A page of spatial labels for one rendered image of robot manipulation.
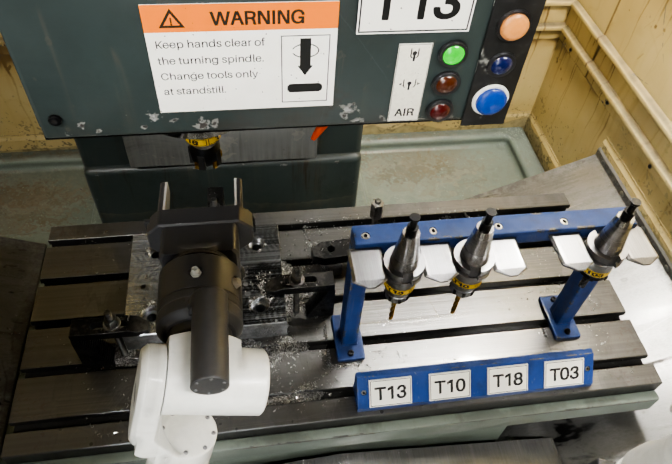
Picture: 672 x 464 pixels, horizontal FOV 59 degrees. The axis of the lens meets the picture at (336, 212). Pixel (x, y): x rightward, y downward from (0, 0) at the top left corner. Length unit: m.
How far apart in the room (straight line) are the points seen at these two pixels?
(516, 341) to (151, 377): 0.85
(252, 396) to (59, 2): 0.37
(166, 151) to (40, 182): 0.64
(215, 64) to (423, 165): 1.51
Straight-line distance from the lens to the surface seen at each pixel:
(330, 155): 1.55
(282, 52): 0.52
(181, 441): 0.67
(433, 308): 1.26
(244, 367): 0.59
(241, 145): 1.46
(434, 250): 0.94
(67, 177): 2.02
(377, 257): 0.92
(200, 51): 0.52
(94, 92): 0.56
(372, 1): 0.51
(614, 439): 1.44
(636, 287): 1.57
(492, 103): 0.60
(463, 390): 1.16
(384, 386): 1.11
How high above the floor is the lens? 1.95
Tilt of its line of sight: 49 degrees down
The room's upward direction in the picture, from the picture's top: 5 degrees clockwise
